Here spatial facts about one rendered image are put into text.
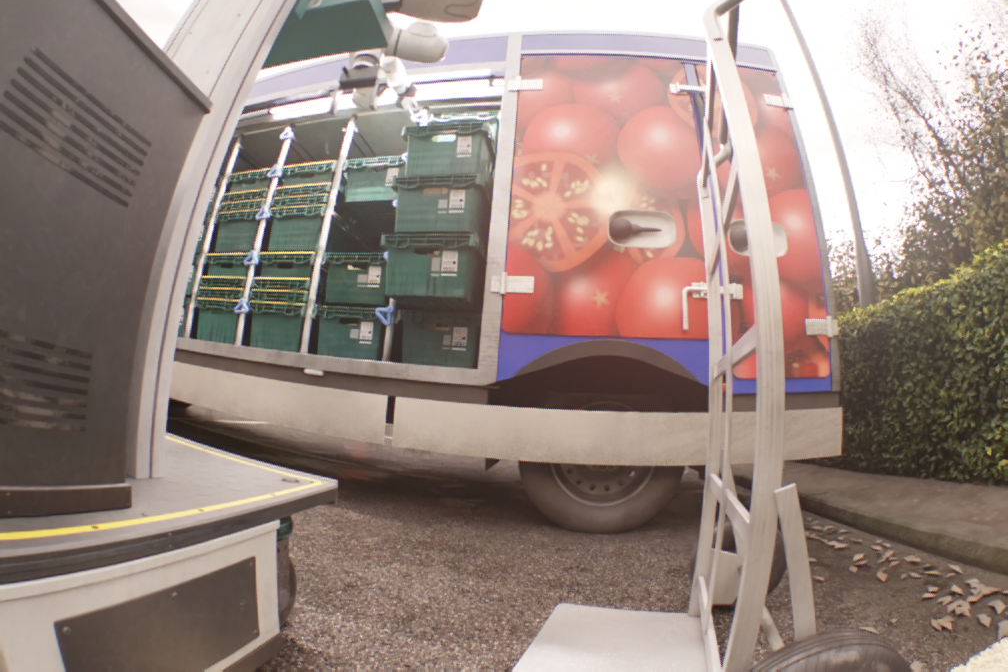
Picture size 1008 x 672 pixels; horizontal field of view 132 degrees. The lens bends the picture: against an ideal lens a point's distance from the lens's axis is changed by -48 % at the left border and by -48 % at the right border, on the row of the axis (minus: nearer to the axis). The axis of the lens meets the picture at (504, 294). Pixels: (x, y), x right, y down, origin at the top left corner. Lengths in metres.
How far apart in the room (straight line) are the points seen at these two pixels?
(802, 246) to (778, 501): 1.67
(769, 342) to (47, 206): 0.75
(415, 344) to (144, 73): 1.66
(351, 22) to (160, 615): 1.10
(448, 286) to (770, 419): 1.39
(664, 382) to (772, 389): 1.22
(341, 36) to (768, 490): 1.16
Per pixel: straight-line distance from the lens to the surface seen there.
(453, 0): 1.17
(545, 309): 1.71
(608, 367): 1.68
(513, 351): 1.70
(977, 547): 1.59
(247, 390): 2.23
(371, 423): 1.85
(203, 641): 0.64
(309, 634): 0.97
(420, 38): 1.47
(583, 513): 1.84
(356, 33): 1.10
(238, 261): 2.67
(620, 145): 2.04
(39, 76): 0.51
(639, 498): 1.86
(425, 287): 1.73
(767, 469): 0.51
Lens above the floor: 0.50
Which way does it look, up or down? 15 degrees up
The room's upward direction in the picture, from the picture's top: 4 degrees clockwise
